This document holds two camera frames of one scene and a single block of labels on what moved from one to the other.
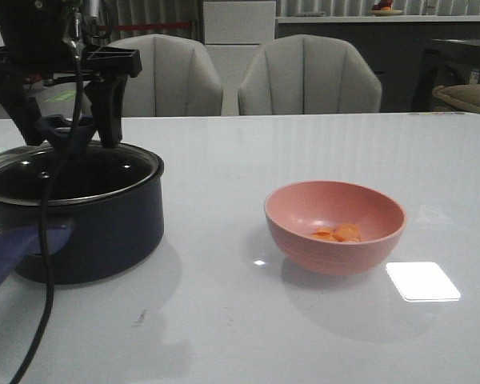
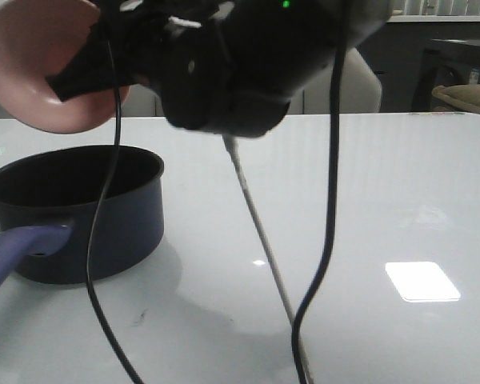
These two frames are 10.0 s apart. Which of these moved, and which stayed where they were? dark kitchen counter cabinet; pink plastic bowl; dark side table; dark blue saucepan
Moved: pink plastic bowl
Stayed: dark side table; dark kitchen counter cabinet; dark blue saucepan
